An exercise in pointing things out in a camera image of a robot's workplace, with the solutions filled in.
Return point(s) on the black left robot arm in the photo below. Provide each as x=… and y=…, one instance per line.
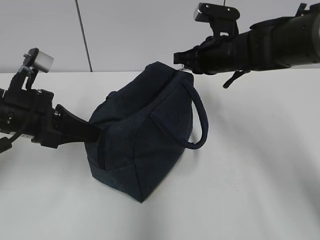
x=47, y=136

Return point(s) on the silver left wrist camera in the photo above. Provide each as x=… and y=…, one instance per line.
x=39, y=60

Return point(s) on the dark navy fabric lunch bag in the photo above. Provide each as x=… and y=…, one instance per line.
x=145, y=128

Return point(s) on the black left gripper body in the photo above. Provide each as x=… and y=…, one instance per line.
x=22, y=108

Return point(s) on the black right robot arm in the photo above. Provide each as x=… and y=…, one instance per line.
x=274, y=44

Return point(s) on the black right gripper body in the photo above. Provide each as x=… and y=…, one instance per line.
x=213, y=57

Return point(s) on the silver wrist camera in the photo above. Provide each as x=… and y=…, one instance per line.
x=221, y=19
x=39, y=60

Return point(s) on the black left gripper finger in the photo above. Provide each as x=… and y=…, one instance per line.
x=72, y=129

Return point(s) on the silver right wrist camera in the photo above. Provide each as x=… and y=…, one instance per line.
x=221, y=19

